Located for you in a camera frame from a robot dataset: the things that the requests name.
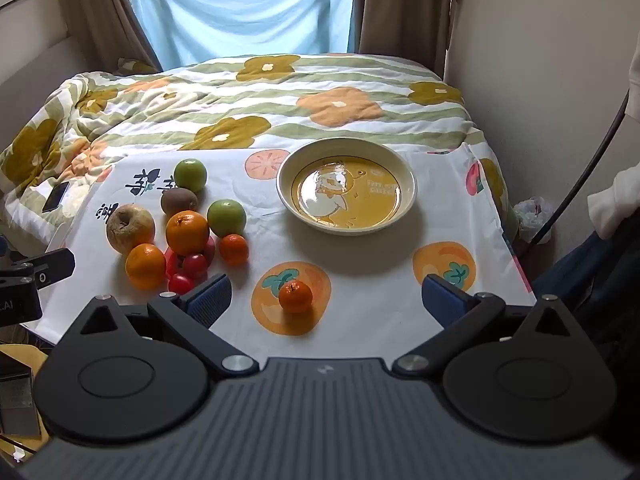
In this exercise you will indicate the large orange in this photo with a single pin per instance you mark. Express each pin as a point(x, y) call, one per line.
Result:
point(187, 232)

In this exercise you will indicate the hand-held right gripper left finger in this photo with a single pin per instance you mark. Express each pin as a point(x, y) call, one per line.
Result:
point(212, 300)

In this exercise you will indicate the floral striped blanket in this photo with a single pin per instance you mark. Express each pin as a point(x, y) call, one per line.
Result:
point(300, 125)

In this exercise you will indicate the black smartphone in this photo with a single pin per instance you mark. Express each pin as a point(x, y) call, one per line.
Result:
point(55, 196)

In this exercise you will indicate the white fruit print cloth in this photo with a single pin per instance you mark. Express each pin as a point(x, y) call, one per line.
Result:
point(380, 260)

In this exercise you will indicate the small tangerine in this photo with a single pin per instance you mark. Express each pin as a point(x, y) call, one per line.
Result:
point(234, 250)
point(295, 296)

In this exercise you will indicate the brown curtain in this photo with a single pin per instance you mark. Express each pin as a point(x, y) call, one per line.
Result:
point(405, 10)
point(100, 10)

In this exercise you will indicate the wooden stool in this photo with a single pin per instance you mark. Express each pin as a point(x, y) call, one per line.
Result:
point(22, 352)

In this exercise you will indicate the white panel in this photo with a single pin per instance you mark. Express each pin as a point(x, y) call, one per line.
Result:
point(59, 236)

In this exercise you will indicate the light blue hanging cloth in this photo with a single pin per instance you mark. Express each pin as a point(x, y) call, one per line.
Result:
point(240, 10)

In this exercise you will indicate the small red tomato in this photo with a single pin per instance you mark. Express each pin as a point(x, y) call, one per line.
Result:
point(195, 266)
point(181, 283)

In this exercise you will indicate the person's blue jeans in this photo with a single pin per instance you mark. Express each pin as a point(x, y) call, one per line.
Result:
point(590, 280)

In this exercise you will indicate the green apple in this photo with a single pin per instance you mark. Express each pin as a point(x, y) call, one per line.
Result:
point(190, 175)
point(226, 217)

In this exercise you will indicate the grey padded headboard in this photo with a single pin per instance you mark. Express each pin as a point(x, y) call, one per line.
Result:
point(30, 75)

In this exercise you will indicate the yellow duck print bowl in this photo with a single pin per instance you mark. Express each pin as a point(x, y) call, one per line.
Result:
point(345, 195)

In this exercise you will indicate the white plastic bag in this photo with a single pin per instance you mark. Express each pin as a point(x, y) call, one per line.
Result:
point(532, 217)

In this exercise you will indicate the medium orange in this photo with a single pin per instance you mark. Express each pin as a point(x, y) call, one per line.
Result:
point(145, 266)

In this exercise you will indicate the person's white top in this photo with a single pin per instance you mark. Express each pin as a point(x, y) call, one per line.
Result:
point(615, 205)

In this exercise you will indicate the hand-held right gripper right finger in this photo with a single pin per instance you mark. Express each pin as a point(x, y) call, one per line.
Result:
point(441, 299)

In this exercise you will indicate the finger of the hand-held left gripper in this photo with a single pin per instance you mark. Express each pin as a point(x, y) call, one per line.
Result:
point(52, 262)

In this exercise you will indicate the wrinkled brown apple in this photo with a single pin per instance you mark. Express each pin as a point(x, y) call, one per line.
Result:
point(131, 227)

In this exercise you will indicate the yellow patterned pillow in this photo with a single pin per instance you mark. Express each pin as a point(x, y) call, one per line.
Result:
point(134, 66)

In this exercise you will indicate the brown kiwi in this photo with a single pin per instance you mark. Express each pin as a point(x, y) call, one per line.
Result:
point(179, 201)

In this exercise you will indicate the grey metal box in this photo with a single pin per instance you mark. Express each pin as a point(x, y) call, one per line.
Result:
point(17, 400)

